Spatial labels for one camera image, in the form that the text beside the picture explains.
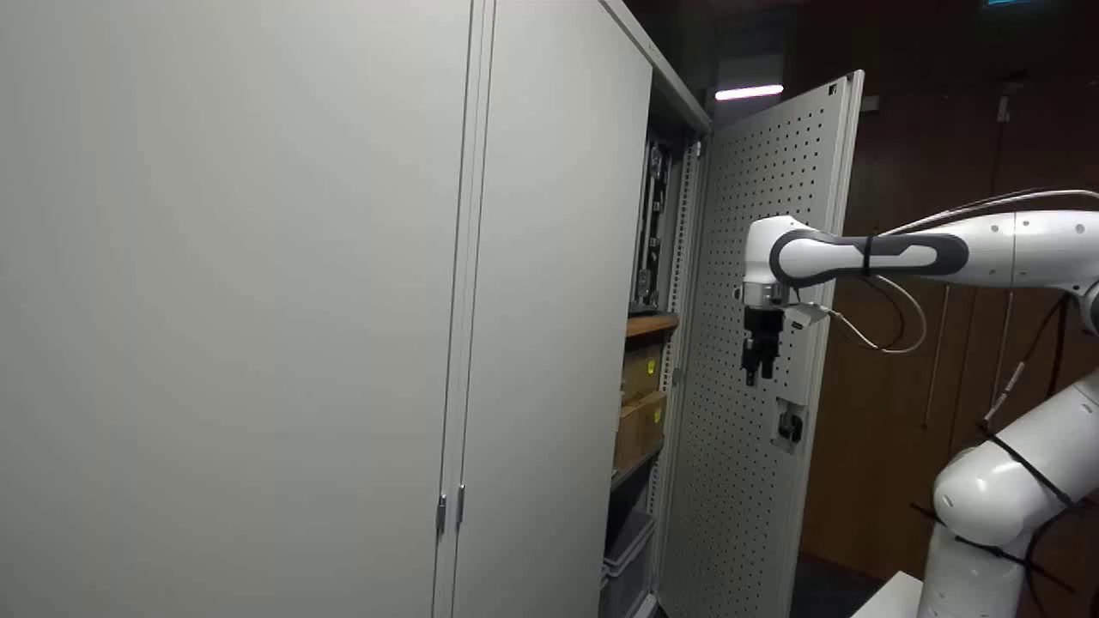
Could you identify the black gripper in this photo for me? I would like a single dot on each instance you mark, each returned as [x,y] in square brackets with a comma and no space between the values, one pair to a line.
[763,329]

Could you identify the grey perforated cupboard door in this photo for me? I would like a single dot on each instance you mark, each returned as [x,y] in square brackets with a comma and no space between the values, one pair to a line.
[751,391]

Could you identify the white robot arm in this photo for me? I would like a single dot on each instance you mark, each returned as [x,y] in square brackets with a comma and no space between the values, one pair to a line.
[996,496]

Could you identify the white robot base table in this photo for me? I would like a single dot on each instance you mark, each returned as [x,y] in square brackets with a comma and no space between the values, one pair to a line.
[893,598]

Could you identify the wooden cupboard shelf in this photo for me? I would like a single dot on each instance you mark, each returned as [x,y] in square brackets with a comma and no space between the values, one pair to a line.
[655,325]

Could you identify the grey metal cupboard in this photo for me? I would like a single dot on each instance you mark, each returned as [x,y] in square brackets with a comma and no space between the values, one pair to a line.
[315,308]

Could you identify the upper cardboard box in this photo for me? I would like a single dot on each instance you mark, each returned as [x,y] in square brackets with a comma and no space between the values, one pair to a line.
[640,372]

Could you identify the cardboard box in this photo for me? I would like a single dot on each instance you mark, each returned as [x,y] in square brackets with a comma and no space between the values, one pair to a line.
[640,430]
[640,372]

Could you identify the lower cardboard box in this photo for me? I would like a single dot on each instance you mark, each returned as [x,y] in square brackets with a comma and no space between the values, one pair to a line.
[640,430]

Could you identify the ceiling light strip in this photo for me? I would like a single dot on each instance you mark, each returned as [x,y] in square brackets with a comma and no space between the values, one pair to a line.
[735,94]

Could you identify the black door lock handle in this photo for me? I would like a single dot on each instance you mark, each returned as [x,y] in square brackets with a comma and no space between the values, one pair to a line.
[792,423]

